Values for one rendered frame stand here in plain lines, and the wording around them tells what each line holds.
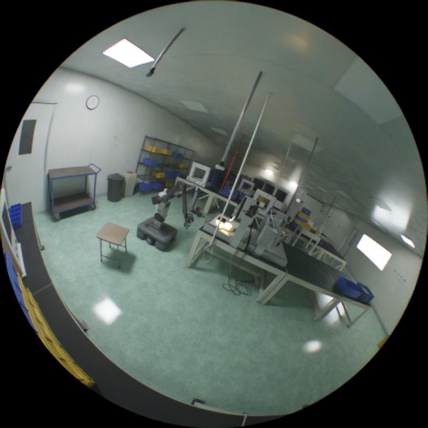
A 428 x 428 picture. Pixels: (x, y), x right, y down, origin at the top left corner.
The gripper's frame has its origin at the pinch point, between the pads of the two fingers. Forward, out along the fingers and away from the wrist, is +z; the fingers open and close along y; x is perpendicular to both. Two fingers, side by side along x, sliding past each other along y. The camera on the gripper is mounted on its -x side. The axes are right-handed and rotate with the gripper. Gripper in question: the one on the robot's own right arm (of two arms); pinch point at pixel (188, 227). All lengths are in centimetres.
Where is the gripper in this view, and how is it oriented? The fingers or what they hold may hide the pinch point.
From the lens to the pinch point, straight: 209.9
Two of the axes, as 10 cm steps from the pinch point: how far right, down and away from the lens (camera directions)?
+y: 2.0, -2.9, 9.4
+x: -9.7, 0.8, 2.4
